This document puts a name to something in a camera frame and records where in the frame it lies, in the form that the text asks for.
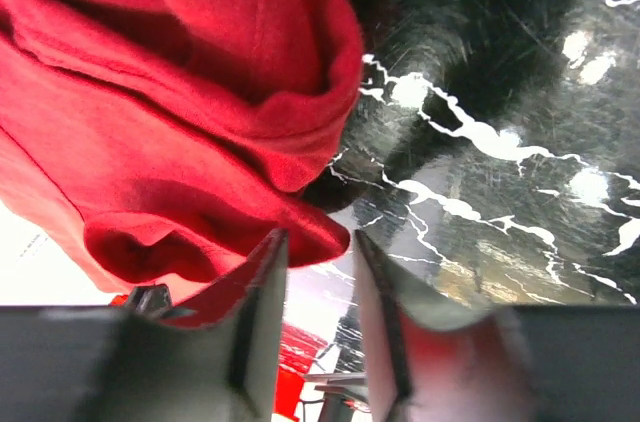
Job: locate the dark red t shirt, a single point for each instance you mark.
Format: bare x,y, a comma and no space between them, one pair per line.
162,140

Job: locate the red plastic bin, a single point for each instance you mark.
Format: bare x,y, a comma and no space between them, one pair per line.
298,349

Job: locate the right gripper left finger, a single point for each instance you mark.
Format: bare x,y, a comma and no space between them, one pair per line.
226,360

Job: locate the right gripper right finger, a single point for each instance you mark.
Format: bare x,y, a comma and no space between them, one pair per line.
427,357

